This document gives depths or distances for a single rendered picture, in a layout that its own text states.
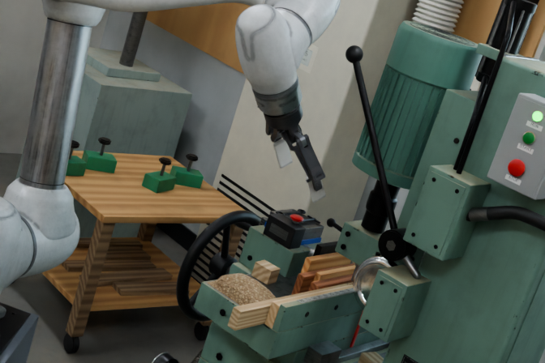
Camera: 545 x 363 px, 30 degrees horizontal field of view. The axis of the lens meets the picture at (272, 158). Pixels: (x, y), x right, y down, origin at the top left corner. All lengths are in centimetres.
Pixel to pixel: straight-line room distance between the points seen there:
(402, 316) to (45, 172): 87
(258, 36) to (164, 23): 304
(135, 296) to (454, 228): 198
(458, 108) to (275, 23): 39
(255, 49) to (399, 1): 181
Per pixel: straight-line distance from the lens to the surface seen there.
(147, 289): 366
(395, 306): 189
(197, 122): 461
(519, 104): 179
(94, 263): 337
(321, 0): 194
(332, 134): 359
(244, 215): 235
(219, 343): 214
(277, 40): 183
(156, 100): 433
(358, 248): 212
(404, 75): 200
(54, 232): 232
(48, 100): 228
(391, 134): 201
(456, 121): 195
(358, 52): 198
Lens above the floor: 170
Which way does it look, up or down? 15 degrees down
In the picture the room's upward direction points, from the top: 18 degrees clockwise
